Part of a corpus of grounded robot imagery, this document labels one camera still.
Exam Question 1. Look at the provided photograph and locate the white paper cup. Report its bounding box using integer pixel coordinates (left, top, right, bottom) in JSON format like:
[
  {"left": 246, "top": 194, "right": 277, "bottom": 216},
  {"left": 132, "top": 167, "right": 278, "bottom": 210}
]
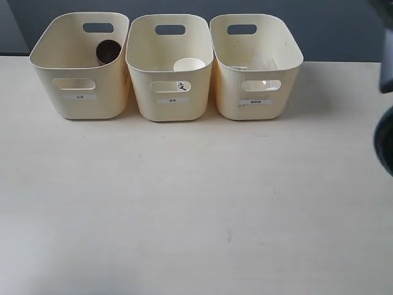
[{"left": 173, "top": 58, "right": 207, "bottom": 92}]

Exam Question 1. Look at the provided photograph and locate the clear plastic bottle white cap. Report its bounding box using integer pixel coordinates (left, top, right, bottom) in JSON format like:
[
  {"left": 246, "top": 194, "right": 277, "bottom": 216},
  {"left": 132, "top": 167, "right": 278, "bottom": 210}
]
[{"left": 230, "top": 55, "right": 281, "bottom": 92}]

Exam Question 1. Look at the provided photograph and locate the brown wooden cup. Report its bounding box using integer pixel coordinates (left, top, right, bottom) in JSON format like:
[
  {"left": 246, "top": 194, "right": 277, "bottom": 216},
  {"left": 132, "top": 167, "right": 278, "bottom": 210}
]
[{"left": 96, "top": 39, "right": 122, "bottom": 66}]

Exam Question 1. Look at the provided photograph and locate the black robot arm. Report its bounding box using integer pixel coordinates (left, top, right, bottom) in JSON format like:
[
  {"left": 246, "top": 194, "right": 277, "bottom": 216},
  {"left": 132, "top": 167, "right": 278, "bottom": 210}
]
[{"left": 367, "top": 0, "right": 392, "bottom": 176}]

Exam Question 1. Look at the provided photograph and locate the middle cream plastic bin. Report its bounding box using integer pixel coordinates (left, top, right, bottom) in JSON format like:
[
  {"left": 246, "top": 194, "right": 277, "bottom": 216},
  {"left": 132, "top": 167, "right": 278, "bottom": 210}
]
[{"left": 126, "top": 14, "right": 214, "bottom": 122}]

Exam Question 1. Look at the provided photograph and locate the cream plastic bin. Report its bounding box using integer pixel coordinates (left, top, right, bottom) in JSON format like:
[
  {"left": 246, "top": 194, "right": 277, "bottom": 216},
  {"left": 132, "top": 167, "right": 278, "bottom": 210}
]
[
  {"left": 126, "top": 14, "right": 214, "bottom": 122},
  {"left": 29, "top": 12, "right": 131, "bottom": 120},
  {"left": 209, "top": 14, "right": 303, "bottom": 120}
]

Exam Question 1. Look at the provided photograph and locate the right cream plastic bin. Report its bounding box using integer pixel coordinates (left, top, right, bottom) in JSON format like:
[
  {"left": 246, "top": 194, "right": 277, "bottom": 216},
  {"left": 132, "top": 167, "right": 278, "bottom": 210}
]
[{"left": 209, "top": 14, "right": 303, "bottom": 120}]

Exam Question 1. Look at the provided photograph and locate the left cream plastic bin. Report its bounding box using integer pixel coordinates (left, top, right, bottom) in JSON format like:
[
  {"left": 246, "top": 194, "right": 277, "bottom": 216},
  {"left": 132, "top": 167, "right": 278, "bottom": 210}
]
[{"left": 29, "top": 12, "right": 131, "bottom": 120}]

